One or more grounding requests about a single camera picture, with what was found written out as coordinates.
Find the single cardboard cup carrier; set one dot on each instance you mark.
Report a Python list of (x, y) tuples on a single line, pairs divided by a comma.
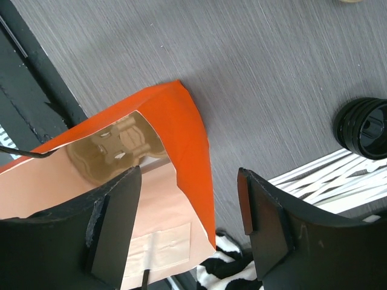
[(124, 144)]

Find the stack of black lids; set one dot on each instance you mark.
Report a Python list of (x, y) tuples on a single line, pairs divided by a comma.
[(360, 127)]

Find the white slotted cable duct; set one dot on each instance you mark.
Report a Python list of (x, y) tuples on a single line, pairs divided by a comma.
[(7, 142)]

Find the cardboard cup carrier stack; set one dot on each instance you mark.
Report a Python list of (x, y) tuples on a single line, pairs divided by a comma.
[(350, 1)]

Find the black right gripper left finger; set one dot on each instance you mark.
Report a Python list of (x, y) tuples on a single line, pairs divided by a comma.
[(82, 243)]

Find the orange paper bag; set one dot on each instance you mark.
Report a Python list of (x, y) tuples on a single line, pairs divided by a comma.
[(174, 228)]

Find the zebra print blanket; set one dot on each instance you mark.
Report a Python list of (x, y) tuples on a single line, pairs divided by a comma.
[(230, 267)]

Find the pile of wrapped straws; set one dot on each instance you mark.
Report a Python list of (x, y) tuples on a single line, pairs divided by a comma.
[(337, 182)]

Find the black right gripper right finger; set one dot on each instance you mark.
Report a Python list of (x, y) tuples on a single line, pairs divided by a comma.
[(296, 245)]

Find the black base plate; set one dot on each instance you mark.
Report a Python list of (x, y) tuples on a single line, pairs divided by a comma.
[(36, 104)]

